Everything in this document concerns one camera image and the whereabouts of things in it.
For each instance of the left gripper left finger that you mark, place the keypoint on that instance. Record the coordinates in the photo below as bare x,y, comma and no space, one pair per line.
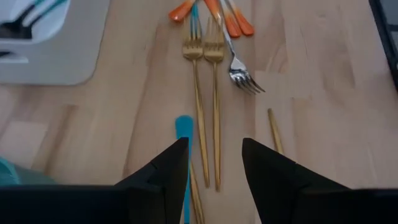
168,180

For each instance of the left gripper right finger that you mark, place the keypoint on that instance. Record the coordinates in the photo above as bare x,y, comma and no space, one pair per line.
273,180

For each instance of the white plastic bin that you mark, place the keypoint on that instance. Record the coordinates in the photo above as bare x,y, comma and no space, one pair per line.
62,62

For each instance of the teal plastic bin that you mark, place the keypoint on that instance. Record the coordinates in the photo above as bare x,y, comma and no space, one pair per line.
9,174

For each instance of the black metal table frame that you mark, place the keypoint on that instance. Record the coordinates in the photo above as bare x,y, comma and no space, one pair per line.
388,53

